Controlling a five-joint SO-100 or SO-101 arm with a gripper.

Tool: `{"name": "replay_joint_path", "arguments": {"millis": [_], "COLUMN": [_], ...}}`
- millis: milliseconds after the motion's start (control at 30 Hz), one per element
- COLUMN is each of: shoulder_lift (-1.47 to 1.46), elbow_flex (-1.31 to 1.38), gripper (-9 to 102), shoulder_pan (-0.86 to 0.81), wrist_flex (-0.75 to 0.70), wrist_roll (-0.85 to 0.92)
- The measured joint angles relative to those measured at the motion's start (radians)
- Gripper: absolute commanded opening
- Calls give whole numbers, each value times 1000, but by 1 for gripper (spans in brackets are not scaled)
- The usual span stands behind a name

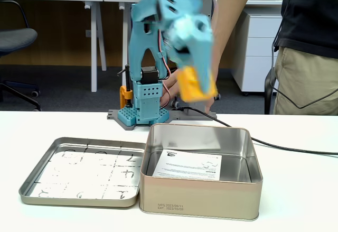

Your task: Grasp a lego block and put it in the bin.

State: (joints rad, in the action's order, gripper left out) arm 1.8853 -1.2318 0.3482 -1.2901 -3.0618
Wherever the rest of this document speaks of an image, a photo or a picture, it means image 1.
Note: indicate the yellow lego block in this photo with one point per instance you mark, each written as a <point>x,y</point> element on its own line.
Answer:
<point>190,89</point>

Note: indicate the person's hand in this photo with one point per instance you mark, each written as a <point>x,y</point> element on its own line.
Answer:
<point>173,86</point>

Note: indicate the white drawer cabinet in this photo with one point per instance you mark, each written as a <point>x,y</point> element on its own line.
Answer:
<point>261,57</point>

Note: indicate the person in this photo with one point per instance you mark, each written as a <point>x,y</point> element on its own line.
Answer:
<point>306,70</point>

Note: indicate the white printed paper leaflet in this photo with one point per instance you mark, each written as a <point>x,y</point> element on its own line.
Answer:
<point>185,166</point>

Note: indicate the gold metal tin box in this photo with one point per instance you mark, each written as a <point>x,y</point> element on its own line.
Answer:
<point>200,197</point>

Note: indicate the metal tin lid with numbers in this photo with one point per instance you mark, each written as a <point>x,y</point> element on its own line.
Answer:
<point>79,179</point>

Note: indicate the black office chair grey seat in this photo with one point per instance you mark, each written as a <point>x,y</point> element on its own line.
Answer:
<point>16,37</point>

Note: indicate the black chair frame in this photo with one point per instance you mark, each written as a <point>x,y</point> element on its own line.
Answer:
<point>268,94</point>

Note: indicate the white wall socket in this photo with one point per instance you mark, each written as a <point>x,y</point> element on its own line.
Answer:
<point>88,33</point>

